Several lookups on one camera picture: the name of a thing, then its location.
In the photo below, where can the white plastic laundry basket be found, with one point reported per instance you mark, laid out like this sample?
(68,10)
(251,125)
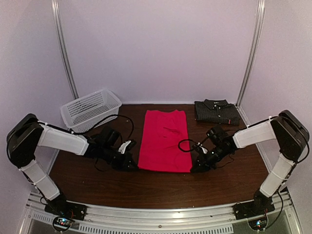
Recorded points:
(83,113)

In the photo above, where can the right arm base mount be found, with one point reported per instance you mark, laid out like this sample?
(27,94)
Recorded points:
(256,211)

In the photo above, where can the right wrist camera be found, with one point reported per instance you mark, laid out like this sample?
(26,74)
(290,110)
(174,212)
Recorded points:
(216,135)

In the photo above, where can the aluminium corner post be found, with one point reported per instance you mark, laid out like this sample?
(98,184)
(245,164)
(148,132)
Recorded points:
(63,49)
(259,19)

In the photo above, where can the red garment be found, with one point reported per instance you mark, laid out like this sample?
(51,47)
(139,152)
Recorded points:
(162,149)

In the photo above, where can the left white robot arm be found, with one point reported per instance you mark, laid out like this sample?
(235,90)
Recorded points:
(31,135)

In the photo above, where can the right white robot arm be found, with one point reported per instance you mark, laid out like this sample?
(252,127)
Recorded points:
(291,138)

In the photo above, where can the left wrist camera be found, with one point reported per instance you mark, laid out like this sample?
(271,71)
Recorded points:
(117,141)

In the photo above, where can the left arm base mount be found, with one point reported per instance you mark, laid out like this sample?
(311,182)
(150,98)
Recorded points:
(66,212)

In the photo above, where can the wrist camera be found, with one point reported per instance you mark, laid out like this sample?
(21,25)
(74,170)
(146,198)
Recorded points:
(117,141)
(216,135)

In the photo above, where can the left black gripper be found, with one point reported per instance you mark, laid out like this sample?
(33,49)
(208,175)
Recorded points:
(127,156)

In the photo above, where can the right aluminium corner post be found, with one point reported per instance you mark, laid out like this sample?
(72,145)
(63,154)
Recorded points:
(259,19)

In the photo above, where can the black pinstriped shirt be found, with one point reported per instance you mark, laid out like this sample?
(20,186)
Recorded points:
(217,111)

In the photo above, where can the left aluminium corner post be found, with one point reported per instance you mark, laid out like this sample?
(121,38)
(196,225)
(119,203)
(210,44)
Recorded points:
(63,49)

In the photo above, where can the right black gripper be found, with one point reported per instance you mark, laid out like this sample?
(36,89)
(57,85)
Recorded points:
(202,169)

